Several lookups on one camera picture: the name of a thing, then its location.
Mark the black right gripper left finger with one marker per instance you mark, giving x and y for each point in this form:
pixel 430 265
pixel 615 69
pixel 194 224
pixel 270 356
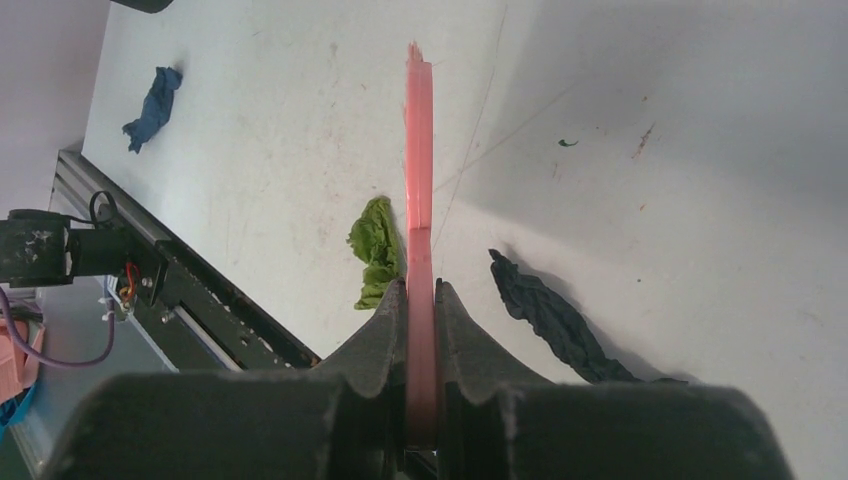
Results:
pixel 336 420

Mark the green paper scrap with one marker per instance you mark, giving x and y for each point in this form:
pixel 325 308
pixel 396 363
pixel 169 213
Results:
pixel 373 239

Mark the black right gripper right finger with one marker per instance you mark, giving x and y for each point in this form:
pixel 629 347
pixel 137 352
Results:
pixel 502 420

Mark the blue paper scrap left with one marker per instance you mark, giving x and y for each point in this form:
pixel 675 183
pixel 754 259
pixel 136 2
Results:
pixel 156 108

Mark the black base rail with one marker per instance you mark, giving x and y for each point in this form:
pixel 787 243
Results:
pixel 195 316

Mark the pink hand brush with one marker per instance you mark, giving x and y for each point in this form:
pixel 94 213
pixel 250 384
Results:
pixel 422 397

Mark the black paper scrap right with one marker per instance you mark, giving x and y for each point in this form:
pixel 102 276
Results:
pixel 557 322

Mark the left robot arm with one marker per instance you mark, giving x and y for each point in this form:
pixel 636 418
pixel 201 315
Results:
pixel 42 249

